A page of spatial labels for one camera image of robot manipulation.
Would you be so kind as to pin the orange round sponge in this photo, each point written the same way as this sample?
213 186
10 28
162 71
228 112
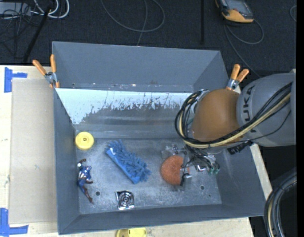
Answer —
171 169

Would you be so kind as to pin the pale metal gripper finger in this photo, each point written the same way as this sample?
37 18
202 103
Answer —
187 180
173 151

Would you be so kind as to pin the grey metal bin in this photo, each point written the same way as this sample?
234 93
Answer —
132 65

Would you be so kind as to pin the blue bristle brush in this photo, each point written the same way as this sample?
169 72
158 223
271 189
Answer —
129 162

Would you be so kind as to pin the silver square metal piece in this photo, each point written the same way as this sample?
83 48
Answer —
125 200

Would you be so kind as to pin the blue and red toy figure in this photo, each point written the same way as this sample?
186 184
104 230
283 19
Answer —
83 176

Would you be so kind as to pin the yellow flat plastic piece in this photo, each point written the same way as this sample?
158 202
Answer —
131 232

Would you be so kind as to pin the pale flat board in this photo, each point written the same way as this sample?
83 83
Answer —
31 152

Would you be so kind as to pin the yellow round disc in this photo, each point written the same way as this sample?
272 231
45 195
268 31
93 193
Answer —
84 140

